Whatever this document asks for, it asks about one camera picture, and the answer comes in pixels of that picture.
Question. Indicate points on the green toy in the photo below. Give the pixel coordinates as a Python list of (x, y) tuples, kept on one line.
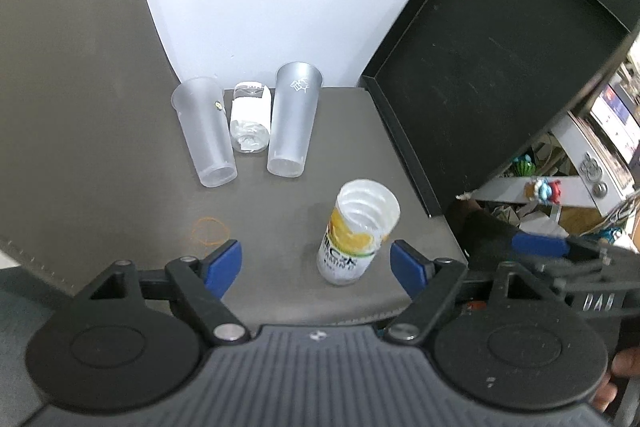
[(523, 167)]

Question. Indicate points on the clear cup with white label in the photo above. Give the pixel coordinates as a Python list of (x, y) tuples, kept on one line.
[(248, 113)]

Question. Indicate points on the clear cup with yellow label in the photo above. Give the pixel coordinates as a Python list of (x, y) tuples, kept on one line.
[(350, 248)]

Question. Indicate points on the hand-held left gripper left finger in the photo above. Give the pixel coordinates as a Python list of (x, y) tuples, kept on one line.
[(223, 265)]

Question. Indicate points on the white cabinet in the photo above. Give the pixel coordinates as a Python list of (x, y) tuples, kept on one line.
[(582, 147)]

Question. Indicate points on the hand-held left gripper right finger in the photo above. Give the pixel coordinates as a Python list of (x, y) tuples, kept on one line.
[(406, 265)]

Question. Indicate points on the person's right hand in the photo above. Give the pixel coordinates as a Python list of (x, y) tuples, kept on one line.
[(628, 363)]

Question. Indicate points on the orange rubber band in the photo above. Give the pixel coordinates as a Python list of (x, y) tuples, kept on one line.
[(195, 231)]

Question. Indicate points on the blue and red toy figure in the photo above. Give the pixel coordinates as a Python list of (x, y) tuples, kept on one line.
[(546, 191)]

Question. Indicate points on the black tray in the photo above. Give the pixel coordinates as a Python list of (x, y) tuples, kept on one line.
[(500, 57)]

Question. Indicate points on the frosted cup with white print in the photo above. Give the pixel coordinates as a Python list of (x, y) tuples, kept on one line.
[(293, 122)]

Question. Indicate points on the grey desk mat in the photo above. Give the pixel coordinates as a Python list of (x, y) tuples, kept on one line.
[(100, 107)]

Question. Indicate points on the plain frosted plastic cup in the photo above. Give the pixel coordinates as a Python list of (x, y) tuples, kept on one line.
[(205, 132)]

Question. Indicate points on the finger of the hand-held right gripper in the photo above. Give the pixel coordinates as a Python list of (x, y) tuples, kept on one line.
[(541, 245)]

